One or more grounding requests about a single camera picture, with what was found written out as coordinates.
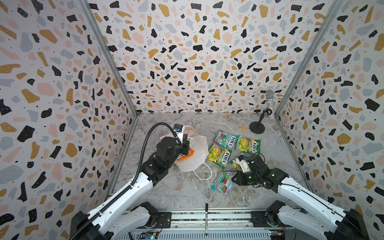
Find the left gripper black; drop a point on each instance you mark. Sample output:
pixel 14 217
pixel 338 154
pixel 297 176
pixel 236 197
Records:
pixel 184 148

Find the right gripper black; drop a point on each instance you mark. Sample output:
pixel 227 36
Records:
pixel 243 176

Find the white cartoon paper bag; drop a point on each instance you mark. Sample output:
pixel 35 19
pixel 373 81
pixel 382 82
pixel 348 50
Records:
pixel 198 143

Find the green tea candy bag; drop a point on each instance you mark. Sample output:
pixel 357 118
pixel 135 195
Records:
pixel 219 155

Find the green yellow candy bag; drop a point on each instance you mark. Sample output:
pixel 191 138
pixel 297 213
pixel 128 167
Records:
pixel 248 145

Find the teal mint blossom candy bag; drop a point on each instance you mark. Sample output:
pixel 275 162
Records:
pixel 225 139

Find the orange berry candy bag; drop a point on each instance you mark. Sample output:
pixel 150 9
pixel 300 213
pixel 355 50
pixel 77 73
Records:
pixel 183 157

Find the yellow mango candy bag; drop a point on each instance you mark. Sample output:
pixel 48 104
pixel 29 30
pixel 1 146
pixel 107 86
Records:
pixel 236 166

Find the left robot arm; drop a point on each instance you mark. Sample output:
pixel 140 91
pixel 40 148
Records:
pixel 108 221

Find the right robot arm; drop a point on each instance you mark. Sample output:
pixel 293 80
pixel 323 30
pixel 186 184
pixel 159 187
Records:
pixel 320 219

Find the black marker pen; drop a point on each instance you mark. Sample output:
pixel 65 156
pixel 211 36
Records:
pixel 206 218

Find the black microphone stand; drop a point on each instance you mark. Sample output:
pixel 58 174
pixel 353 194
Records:
pixel 258 127

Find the silver glitter microphone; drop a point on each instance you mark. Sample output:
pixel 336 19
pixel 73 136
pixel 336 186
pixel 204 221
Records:
pixel 270 102

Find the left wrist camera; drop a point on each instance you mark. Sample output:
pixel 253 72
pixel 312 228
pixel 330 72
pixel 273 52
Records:
pixel 179 132

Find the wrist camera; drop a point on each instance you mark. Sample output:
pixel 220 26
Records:
pixel 179 132
pixel 243 165

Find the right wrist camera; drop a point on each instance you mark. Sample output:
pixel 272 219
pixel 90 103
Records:
pixel 243 165

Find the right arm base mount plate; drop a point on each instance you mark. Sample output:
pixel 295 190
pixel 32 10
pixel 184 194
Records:
pixel 261 219

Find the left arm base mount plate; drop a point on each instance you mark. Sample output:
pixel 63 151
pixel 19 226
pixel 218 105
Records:
pixel 162 220

